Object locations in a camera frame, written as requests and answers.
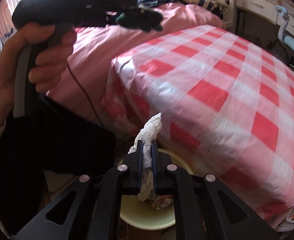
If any white paper wad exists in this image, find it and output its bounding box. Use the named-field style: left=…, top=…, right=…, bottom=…
left=128, top=113, right=162, bottom=202

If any striped beige pillow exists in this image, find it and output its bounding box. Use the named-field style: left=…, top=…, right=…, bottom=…
left=181, top=0, right=229, bottom=20

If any yellow trash bin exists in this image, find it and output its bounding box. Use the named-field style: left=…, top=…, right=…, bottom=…
left=117, top=148, right=195, bottom=231

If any red white checkered tablecloth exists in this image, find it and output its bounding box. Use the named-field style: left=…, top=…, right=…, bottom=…
left=101, top=25, right=294, bottom=226

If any black thin cable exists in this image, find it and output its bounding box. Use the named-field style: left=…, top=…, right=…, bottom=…
left=66, top=61, right=106, bottom=129

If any grey blue office chair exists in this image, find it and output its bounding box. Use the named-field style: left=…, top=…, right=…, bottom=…
left=275, top=5, right=294, bottom=51

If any person's left hand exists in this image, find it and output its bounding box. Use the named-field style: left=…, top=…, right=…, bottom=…
left=0, top=23, right=77, bottom=127

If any pink bed duvet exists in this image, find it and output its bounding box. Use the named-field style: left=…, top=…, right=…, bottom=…
left=47, top=3, right=224, bottom=124

